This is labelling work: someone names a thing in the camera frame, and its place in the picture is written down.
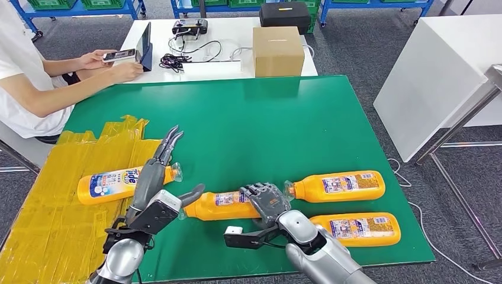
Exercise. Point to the person's left hand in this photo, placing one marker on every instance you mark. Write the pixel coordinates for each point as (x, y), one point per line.
(94, 58)

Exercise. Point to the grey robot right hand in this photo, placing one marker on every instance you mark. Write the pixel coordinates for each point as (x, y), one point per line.
(268, 202)

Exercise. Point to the person's right hand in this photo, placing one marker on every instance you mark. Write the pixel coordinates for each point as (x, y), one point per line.
(127, 72)

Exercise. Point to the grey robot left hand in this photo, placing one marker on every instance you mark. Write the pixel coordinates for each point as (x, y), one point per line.
(147, 180)

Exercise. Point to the black smartphone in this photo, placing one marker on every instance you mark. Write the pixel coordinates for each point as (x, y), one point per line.
(119, 55)

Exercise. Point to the orange detergent bottle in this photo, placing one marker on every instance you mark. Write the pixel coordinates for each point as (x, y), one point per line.
(219, 205)
(345, 186)
(364, 229)
(102, 186)

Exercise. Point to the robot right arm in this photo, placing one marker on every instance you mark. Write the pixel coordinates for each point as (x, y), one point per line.
(325, 258)

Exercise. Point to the person's right forearm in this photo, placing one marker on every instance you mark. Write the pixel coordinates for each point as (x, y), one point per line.
(78, 92)

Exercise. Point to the person's left forearm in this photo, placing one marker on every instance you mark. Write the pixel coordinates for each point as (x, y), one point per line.
(62, 66)

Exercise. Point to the tablet with blue cover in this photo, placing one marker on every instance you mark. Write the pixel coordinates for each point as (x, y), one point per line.
(147, 55)

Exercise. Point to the blue shelf cart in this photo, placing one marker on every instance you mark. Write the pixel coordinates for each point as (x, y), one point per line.
(180, 8)
(78, 13)
(372, 5)

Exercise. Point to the green plastic crate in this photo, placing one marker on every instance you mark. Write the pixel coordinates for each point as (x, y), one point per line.
(102, 3)
(208, 2)
(315, 15)
(51, 3)
(247, 2)

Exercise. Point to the black remote controller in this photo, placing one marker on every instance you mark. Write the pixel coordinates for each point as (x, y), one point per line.
(190, 26)

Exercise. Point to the person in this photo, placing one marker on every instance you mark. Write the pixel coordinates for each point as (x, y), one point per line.
(15, 78)

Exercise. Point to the black stool seat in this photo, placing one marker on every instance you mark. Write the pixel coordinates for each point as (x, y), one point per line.
(49, 139)

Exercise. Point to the white table steel legs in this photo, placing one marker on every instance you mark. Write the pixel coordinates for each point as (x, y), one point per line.
(19, 145)
(431, 78)

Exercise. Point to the white desk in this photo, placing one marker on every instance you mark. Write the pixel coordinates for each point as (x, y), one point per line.
(235, 31)

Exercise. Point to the yellow tape patch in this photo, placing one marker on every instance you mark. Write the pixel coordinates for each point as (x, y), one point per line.
(39, 235)

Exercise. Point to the brown cardboard box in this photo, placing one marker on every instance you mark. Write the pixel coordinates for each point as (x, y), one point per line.
(278, 53)

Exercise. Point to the black hard case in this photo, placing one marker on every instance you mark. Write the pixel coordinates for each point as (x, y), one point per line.
(284, 15)

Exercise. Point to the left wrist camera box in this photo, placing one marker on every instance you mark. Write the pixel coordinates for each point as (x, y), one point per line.
(157, 215)

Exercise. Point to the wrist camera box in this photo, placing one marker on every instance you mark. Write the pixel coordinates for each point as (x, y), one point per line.
(243, 239)
(157, 215)

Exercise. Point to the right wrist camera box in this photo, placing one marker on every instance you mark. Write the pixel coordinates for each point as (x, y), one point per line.
(243, 239)

